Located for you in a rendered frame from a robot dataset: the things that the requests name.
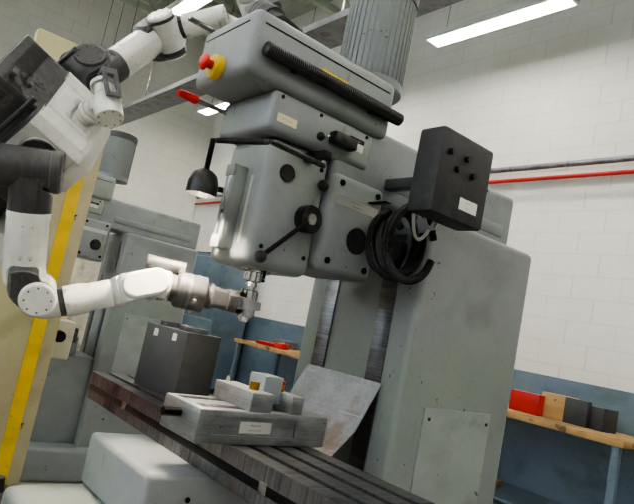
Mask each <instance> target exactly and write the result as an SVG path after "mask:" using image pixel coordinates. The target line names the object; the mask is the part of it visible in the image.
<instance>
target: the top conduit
mask: <svg viewBox="0 0 634 504"><path fill-rule="evenodd" d="M262 54H263V55H264V56H266V57H268V58H270V59H271V60H274V61H276V62H278V63H280V64H281V65H283V66H284V67H286V68H288V69H290V70H291V73H293V74H296V73H298V74H300V75H302V76H304V77H306V78H307V79H309V80H311V81H313V82H315V83H317V84H319V85H321V86H322V87H324V88H326V89H328V90H330V91H332V92H334V93H335V94H337V95H339V96H341V97H343V98H345V99H347V100H348V101H351V102H352V103H354V104H356V105H358V106H360V107H362V108H363V109H366V110H368V111H367V113H369V114H375V115H377V116H379V117H381V118H382V119H384V120H386V121H388V122H390V123H392V124H394V125H396V126H400V125H401V124H402V123H403V121H404V115H403V114H401V113H399V112H398V111H396V110H394V109H392V108H390V107H388V106H386V105H385V104H383V103H381V102H379V101H378V100H376V99H374V98H372V97H370V96H368V95H367V94H365V93H363V92H361V91H360V90H358V89H356V88H354V87H352V86H350V85H348V84H347V83H345V82H343V81H341V80H340V79H338V78H336V77H334V76H332V75H330V74H329V73H327V72H325V71H323V70H321V69H319V68H318V67H316V66H314V65H313V64H311V63H309V62H307V61H305V60H303V59H302V58H300V57H298V56H296V55H294V54H292V53H291V52H289V51H287V50H285V49H283V48H282V47H280V46H278V45H275V43H273V42H271V41H268V42H266V43H265V44H264V46H263V48H262Z"/></svg>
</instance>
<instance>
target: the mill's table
mask: <svg viewBox="0 0 634 504"><path fill-rule="evenodd" d="M134 380H135V376H134V375H129V376H126V375H124V374H117V373H110V374H108V373H106V372H99V371H92V372H91V376H90V381H89V385H88V389H87V393H86V396H87V397H88V398H90V399H91V400H93V401H94V402H96V403H97V404H99V405H100V406H102V407H103V408H105V409H107V410H108V411H110V412H111V413H113V414H114V415H116V416H117V417H119V418H120V419H122V420H123V421H125V422H126V423H128V424H130V425H131V426H133V427H134V428H136V429H137V430H139V431H140V432H142V433H143V434H145V435H146V436H148V437H149V438H151V439H152V440H154V441H156V442H157V443H159V444H160V445H162V446H163V447H165V448H166V449H168V450H169V451H171V452H172V453H174V454H175V455H177V456H179V457H180V458H182V459H183V460H185V461H186V462H188V463H189V464H191V465H192V466H194V467H195V468H197V469H198V470H200V471H201V472H203V473H205V474H206V475H208V476H209V477H211V478H212V479H214V480H215V481H217V482H218V483H220V484H221V485H223V486H224V487H226V488H227V489H229V490H231V491H232V492H234V493H235V494H237V495H238V496H240V497H241V498H243V499H244V500H246V501H247V502H249V503H250V504H435V503H433V502H430V501H428V500H426V499H424V498H422V497H419V496H417V495H415V494H413V493H411V492H408V491H406V490H404V489H402V488H400V487H397V486H395V485H393V484H391V483H388V482H386V481H384V480H382V479H380V478H377V477H375V476H373V475H371V474H369V473H366V472H364V471H362V470H360V469H358V468H355V467H353V466H351V465H349V464H347V463H344V462H342V461H340V460H338V459H336V458H333V457H331V456H329V455H327V454H324V453H322V452H320V451H318V450H316V449H313V448H311V447H289V446H259V445H229V444H200V443H192V442H191V441H189V440H187V439H185V438H183V437H181V436H180V435H178V434H176V433H174V432H172V431H171V430H169V429H167V428H165V427H163V426H162V425H160V419H161V413H160V411H161V407H163V406H164V401H165V397H166V396H165V395H162V394H160V393H157V392H155V391H153V390H150V389H148V388H145V387H143V386H140V385H138V384H136V383H134Z"/></svg>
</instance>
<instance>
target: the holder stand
mask: <svg viewBox="0 0 634 504"><path fill-rule="evenodd" d="M220 342H221V338H220V337H216V336H212V335H209V330H205V329H201V328H196V327H191V326H189V325H185V324H180V323H175V322H170V321H164V320H161V324H158V323H152V322H148V325H147V329H146V333H145V337H144V342H143V346H142V350H141V354H140V359H139V363H138V367H137V371H136V376H135V380H134V383H136V384H138V385H140V386H143V387H145V388H148V389H150V390H153V391H155V392H157V393H160V394H162V395H165V396H166V393H178V394H189V395H200V396H209V392H210V387H211V383H212V378H213V374H214V369H215V364H216V360H217V355H218V351H219V346H220Z"/></svg>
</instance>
